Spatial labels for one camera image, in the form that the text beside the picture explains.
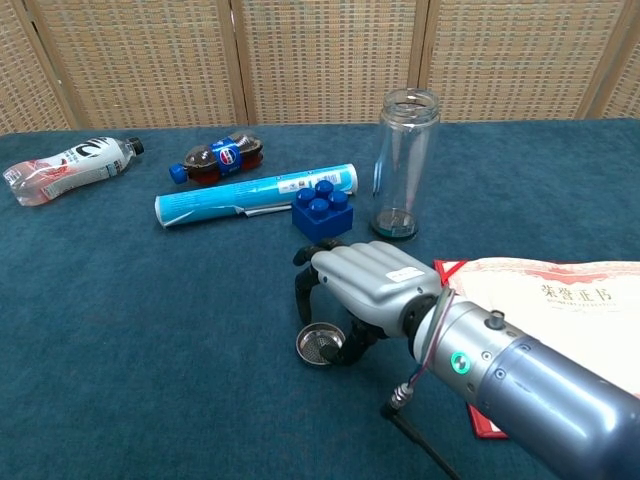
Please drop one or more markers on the round metal strainer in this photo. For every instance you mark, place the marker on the round metal strainer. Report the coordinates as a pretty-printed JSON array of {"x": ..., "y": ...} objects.
[{"x": 311, "y": 345}]

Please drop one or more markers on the teal table cloth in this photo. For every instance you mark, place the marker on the teal table cloth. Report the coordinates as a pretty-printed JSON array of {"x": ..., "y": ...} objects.
[{"x": 150, "y": 325}]

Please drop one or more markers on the small Pepsi cola bottle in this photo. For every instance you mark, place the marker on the small Pepsi cola bottle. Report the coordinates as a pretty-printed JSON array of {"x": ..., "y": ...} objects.
[{"x": 227, "y": 156}]

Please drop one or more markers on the light blue cylindrical tube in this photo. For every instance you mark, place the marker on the light blue cylindrical tube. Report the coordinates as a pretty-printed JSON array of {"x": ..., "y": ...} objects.
[{"x": 225, "y": 197}]

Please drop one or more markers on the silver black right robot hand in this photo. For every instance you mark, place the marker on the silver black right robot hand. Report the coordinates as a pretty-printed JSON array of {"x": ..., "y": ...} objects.
[{"x": 375, "y": 280}]

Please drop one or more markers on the white labelled drink bottle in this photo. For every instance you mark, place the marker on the white labelled drink bottle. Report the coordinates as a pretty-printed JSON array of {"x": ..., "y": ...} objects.
[{"x": 75, "y": 167}]

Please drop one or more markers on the blue grey right robot arm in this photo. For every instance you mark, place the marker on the blue grey right robot arm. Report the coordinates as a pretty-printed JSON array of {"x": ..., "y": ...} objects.
[{"x": 540, "y": 395}]

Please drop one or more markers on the woven bamboo folding screen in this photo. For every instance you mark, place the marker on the woven bamboo folding screen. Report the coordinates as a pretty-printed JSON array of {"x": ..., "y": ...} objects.
[{"x": 320, "y": 55}]

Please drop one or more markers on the red certificate folder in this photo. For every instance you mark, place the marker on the red certificate folder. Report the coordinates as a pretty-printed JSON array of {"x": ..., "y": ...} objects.
[{"x": 550, "y": 282}]

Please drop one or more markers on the blue toy building block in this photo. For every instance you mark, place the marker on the blue toy building block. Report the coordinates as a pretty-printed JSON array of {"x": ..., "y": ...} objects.
[{"x": 320, "y": 222}]

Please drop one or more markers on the clear glass jar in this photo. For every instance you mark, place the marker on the clear glass jar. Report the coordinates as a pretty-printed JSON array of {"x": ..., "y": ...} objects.
[{"x": 406, "y": 150}]

